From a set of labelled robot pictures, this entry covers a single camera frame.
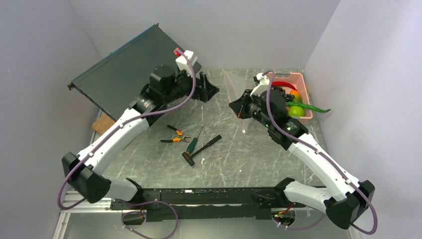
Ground pink plastic basket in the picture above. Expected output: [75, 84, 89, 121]
[266, 72, 313, 123]

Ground green handled screwdriver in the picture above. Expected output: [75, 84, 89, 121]
[186, 126, 204, 154]

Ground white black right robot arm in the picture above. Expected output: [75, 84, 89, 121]
[228, 90, 375, 229]

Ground red chili pepper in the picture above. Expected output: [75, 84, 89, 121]
[271, 81, 297, 91]

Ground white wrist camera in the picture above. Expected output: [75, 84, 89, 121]
[174, 48, 198, 77]
[250, 73, 270, 96]

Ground clear zip top bag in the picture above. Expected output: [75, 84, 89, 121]
[222, 70, 252, 134]

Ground wooden block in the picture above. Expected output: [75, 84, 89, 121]
[92, 114, 115, 134]

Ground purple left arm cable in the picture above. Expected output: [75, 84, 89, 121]
[57, 48, 197, 239]

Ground green lime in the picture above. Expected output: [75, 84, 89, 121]
[288, 106, 306, 117]

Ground aluminium frame rail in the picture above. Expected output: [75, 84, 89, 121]
[52, 190, 112, 239]

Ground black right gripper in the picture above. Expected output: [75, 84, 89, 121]
[229, 89, 273, 128]

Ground orange green mango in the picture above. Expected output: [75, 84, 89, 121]
[290, 90, 303, 105]

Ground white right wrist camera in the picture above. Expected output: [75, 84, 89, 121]
[250, 73, 270, 96]

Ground orange handled pliers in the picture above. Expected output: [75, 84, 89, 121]
[160, 125, 191, 143]

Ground green chili pepper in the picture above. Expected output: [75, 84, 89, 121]
[286, 102, 331, 113]

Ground dark flat network switch box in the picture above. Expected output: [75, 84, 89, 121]
[68, 24, 186, 120]

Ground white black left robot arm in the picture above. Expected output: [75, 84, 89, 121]
[62, 65, 219, 209]

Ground black hammer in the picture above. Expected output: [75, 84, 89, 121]
[182, 134, 222, 166]

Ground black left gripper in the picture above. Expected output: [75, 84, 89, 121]
[164, 66, 219, 104]

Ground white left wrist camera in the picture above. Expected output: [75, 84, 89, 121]
[174, 48, 198, 77]

